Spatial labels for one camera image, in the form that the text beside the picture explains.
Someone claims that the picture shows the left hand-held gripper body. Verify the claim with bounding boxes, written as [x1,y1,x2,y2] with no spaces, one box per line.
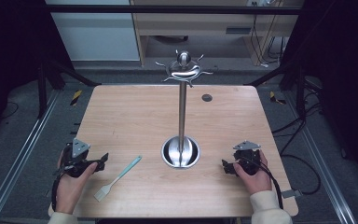
[55,138,103,178]

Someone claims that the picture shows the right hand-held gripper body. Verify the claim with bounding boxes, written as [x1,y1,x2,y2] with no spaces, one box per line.
[232,140,262,176]

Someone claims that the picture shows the person's right hand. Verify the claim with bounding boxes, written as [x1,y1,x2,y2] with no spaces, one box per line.
[232,149,273,196]

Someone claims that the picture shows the person's left hand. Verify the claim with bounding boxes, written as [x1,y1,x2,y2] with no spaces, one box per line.
[55,148,99,217]

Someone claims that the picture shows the yellow-black hazard tape strip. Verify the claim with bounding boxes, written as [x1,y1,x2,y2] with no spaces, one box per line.
[70,90,84,107]
[268,91,287,105]

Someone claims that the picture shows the grey connector block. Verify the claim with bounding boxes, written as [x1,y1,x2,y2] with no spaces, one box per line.
[281,189,303,200]

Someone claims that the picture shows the steel utensil stand with hooks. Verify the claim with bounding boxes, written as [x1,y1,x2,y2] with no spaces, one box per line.
[155,49,214,170]

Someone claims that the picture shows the white cabinet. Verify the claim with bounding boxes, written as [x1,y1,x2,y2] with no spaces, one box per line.
[44,0,141,62]

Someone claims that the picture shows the dark curtain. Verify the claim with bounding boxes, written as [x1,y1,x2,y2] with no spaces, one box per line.
[279,0,358,186]
[0,0,76,146]

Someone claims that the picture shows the light wooden desk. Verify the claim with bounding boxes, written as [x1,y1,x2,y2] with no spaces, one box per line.
[130,0,305,67]

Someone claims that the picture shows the teal-handled basting brush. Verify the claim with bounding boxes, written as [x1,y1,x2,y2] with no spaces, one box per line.
[93,155,144,203]

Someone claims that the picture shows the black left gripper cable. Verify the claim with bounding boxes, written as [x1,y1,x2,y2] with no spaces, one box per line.
[51,146,67,213]

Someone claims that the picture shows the aluminium floor rail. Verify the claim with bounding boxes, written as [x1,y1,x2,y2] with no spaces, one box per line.
[282,92,358,224]
[0,89,61,224]

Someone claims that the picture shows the black floor cable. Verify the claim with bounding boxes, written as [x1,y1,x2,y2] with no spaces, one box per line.
[271,77,324,196]

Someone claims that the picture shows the black metal frame stand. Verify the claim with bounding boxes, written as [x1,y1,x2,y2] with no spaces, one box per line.
[242,57,308,119]
[36,57,103,119]

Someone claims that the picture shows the black cables under desk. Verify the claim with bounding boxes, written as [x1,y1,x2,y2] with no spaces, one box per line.
[251,13,286,65]

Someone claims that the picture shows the black horizontal frame bar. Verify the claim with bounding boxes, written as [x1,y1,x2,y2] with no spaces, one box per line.
[47,5,303,16]

